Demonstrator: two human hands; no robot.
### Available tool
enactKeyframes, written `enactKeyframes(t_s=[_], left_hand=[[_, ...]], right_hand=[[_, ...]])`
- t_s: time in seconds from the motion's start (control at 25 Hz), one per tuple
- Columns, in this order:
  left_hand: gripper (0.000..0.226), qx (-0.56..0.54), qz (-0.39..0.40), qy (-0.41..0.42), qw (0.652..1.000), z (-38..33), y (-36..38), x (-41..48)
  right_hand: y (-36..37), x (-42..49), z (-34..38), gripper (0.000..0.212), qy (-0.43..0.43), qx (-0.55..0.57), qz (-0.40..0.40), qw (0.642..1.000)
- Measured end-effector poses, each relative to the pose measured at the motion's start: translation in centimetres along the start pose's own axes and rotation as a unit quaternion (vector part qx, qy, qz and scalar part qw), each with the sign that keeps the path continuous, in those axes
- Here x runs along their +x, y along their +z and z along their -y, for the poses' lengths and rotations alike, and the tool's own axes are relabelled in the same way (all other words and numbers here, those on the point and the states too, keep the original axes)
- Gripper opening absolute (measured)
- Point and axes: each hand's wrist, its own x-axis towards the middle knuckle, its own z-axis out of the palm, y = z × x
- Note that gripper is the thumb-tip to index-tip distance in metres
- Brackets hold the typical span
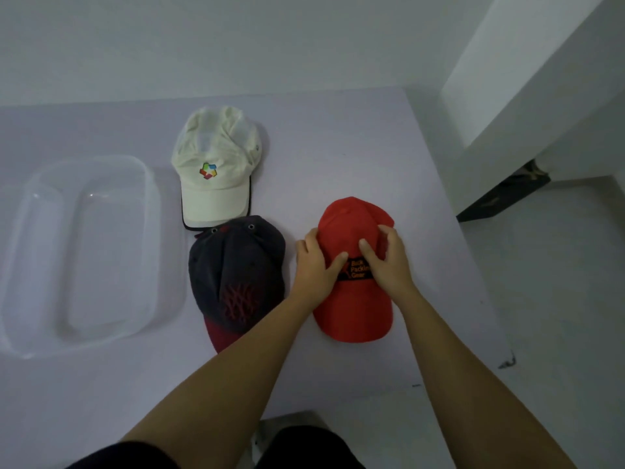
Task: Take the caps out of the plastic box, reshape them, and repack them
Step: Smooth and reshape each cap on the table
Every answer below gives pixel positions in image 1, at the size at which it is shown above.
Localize clear plastic container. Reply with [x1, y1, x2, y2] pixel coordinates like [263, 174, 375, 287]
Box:
[0, 155, 187, 360]

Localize person's left forearm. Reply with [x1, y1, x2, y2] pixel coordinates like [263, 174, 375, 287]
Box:
[122, 293, 318, 469]

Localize person's right forearm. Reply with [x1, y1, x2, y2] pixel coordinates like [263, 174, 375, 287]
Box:
[394, 286, 577, 469]

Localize white baseball cap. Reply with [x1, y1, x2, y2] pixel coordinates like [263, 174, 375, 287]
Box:
[171, 106, 263, 231]

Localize person's right hand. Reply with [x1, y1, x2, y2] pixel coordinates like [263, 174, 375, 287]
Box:
[359, 225, 417, 302]

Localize dark grey and maroon cap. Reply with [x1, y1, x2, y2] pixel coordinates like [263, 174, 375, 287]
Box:
[188, 215, 287, 354]

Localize person's black shorts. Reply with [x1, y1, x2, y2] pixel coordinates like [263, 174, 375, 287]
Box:
[66, 426, 367, 469]

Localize red baseball cap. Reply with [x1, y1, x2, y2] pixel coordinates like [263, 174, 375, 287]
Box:
[312, 196, 395, 344]

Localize person's left hand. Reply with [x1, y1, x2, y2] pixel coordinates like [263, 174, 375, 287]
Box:
[295, 228, 349, 309]

